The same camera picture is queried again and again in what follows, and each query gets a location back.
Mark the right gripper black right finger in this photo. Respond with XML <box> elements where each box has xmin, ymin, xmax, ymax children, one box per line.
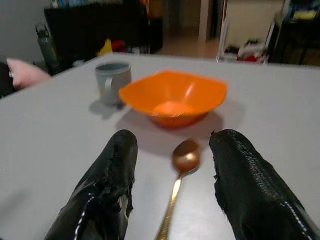
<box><xmin>208</xmin><ymin>128</ymin><xmax>320</xmax><ymax>240</ymax></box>

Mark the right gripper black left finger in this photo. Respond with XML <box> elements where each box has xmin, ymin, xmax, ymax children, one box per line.
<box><xmin>44</xmin><ymin>129</ymin><xmax>139</xmax><ymax>240</ymax></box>

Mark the gold metal spoon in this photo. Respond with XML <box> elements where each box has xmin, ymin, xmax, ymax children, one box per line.
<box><xmin>154</xmin><ymin>138</ymin><xmax>202</xmax><ymax>240</ymax></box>

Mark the grey mug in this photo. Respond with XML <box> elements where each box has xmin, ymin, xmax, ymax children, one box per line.
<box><xmin>95</xmin><ymin>61</ymin><xmax>133</xmax><ymax>106</ymax></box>

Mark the orange plastic bowl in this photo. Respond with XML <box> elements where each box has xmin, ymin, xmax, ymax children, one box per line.
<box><xmin>118</xmin><ymin>69</ymin><xmax>228</xmax><ymax>130</ymax></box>

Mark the red cloth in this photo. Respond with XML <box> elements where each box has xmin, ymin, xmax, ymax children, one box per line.
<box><xmin>237</xmin><ymin>41</ymin><xmax>267</xmax><ymax>63</ymax></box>

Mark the yellow plush item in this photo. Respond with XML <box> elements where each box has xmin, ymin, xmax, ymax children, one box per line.
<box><xmin>96</xmin><ymin>38</ymin><xmax>113</xmax><ymax>57</ymax></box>

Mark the red bag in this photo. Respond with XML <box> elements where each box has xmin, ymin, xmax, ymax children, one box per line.
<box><xmin>111</xmin><ymin>41</ymin><xmax>126</xmax><ymax>52</ymax></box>

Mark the pink pillow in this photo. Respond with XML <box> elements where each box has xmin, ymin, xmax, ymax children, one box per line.
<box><xmin>6</xmin><ymin>57</ymin><xmax>53</xmax><ymax>90</ymax></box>

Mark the dark water bottle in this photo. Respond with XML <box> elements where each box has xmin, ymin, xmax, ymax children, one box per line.
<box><xmin>35</xmin><ymin>22</ymin><xmax>62</xmax><ymax>76</ymax></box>

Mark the white clothes rack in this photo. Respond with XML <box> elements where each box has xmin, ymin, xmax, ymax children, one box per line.
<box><xmin>216</xmin><ymin>22</ymin><xmax>276</xmax><ymax>63</ymax></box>

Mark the black cabinet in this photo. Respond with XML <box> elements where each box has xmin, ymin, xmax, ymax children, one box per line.
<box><xmin>44</xmin><ymin>2</ymin><xmax>165</xmax><ymax>73</ymax></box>

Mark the black shelf unit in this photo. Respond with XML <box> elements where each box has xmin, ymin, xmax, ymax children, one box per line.
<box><xmin>271</xmin><ymin>0</ymin><xmax>320</xmax><ymax>66</ymax></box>

